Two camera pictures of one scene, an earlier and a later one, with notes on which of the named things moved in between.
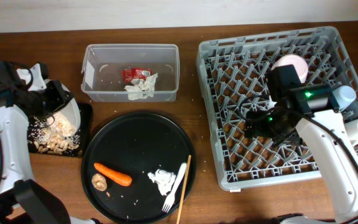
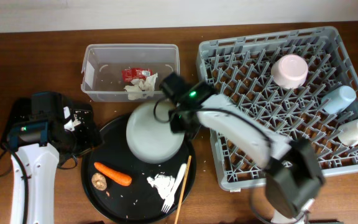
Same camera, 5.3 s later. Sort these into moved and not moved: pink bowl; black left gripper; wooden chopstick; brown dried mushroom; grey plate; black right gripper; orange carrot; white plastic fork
Moved: black right gripper; grey plate; black left gripper
Not moved: pink bowl; white plastic fork; brown dried mushroom; wooden chopstick; orange carrot
